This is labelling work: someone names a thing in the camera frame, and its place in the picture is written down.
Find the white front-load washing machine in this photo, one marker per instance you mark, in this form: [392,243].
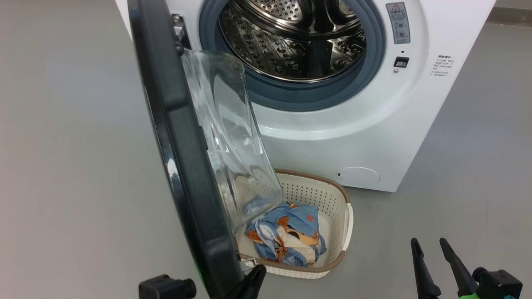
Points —
[353,137]

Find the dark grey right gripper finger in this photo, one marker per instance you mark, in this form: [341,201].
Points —
[424,278]
[459,274]

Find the round white filter cover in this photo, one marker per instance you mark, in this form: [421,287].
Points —
[358,176]

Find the dark round washer door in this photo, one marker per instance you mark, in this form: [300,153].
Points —
[187,166]

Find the stainless steel washing machine drum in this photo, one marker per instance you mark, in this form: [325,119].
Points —
[291,50]

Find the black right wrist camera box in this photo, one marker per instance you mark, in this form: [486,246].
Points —
[498,286]

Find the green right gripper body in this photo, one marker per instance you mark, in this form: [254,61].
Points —
[469,296]

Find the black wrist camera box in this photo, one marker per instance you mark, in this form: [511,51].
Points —
[166,287]
[498,286]

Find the grey warning sticker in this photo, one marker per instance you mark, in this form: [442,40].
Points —
[398,23]

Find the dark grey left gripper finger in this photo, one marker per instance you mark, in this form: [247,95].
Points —
[249,286]

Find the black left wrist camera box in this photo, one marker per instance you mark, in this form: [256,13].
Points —
[166,287]

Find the cream perforated laundry basket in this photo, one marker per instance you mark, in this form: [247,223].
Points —
[332,207]

